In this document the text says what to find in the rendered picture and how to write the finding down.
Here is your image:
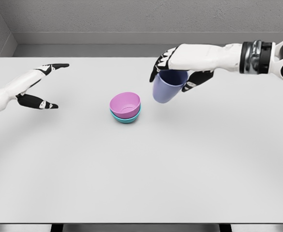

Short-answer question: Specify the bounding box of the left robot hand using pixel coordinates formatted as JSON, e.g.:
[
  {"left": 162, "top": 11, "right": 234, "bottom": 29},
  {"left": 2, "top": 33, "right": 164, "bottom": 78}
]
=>
[{"left": 4, "top": 63, "right": 70, "bottom": 110}]

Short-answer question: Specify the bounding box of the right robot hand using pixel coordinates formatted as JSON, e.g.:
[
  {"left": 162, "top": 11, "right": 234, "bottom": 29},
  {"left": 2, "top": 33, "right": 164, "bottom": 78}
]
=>
[{"left": 149, "top": 43, "right": 222, "bottom": 93}]

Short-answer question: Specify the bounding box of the lavender blue cup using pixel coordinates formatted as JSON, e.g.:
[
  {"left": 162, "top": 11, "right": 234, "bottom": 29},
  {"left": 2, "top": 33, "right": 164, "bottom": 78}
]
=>
[{"left": 152, "top": 69, "right": 189, "bottom": 104}]

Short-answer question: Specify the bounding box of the pink bowl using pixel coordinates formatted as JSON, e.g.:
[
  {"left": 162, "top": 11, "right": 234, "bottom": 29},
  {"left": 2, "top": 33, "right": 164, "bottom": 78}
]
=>
[{"left": 109, "top": 92, "right": 141, "bottom": 119}]

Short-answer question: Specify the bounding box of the teal bowl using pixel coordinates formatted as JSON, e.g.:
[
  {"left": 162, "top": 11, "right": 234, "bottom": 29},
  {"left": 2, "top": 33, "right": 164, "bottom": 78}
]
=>
[{"left": 110, "top": 105, "right": 142, "bottom": 124}]

